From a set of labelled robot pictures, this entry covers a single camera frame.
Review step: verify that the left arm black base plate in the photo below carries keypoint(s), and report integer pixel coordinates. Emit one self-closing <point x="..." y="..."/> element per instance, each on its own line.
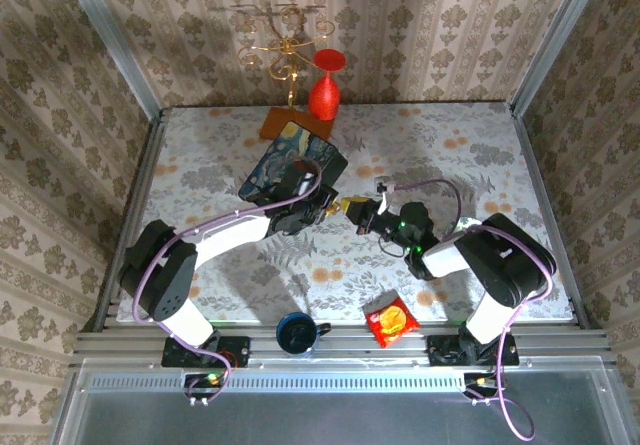
<point x="235" y="352"/>

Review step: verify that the floral table mat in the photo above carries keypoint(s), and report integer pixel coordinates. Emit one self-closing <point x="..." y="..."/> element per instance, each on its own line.
<point x="425" y="140"/>

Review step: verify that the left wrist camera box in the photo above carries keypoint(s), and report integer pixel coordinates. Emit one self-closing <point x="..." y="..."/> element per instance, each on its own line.
<point x="305" y="175"/>

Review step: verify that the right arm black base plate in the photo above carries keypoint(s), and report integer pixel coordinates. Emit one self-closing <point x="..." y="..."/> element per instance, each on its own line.
<point x="510" y="355"/>

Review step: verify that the grey metal vented cover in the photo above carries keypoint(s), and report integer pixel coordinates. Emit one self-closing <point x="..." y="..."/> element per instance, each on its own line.
<point x="325" y="415"/>

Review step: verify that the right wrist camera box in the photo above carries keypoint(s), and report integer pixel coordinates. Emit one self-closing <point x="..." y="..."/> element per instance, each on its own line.
<point x="382" y="184"/>

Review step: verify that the starry night painted box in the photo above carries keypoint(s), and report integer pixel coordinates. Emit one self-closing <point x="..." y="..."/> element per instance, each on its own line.
<point x="295" y="145"/>

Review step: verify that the dark blue mug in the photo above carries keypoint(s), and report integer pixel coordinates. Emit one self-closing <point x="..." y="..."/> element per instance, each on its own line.
<point x="295" y="335"/>

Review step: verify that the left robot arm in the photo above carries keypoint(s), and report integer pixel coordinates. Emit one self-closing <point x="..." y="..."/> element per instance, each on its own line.
<point x="160" y="275"/>

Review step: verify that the red wine glass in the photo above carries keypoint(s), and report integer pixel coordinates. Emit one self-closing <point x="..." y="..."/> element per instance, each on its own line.
<point x="325" y="97"/>

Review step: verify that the aluminium frame rail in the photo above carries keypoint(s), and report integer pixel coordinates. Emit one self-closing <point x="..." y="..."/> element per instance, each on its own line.
<point x="350" y="347"/>

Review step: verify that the red snack packet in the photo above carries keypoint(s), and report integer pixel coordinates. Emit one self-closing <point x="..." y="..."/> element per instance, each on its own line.
<point x="392" y="320"/>

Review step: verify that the aluminium corner post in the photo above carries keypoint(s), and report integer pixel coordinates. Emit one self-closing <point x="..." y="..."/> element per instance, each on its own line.
<point x="555" y="40"/>
<point x="112" y="40"/>

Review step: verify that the brass padlock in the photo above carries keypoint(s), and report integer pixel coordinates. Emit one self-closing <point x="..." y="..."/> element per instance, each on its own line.
<point x="334" y="209"/>

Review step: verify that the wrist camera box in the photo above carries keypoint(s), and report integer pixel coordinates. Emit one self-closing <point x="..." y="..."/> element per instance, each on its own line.
<point x="382" y="184"/>
<point x="305" y="175"/>

